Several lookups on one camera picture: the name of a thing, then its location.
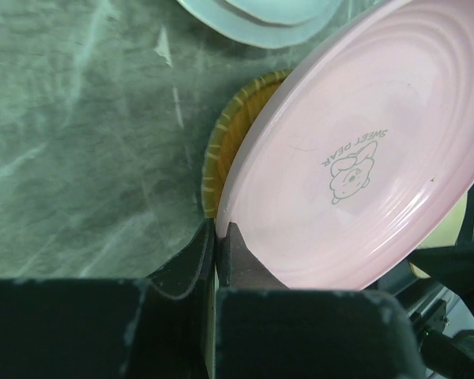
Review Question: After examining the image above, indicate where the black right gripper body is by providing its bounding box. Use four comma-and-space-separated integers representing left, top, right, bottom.
390, 157, 474, 379

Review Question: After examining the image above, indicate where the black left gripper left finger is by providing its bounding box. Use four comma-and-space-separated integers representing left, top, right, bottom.
0, 220, 215, 378

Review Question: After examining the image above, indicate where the pink plate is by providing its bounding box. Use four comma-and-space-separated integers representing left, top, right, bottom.
216, 1, 474, 289

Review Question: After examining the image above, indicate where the white deep plate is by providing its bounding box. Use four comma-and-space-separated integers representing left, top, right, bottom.
179, 0, 341, 49

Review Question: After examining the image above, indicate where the beige plate on tray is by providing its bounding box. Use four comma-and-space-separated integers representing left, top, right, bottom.
408, 193, 469, 277

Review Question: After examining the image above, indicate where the yellow woven plate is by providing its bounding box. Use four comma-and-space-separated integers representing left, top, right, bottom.
201, 69, 291, 219

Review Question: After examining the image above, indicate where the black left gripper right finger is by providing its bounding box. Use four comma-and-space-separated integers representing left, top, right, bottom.
214, 223, 426, 378

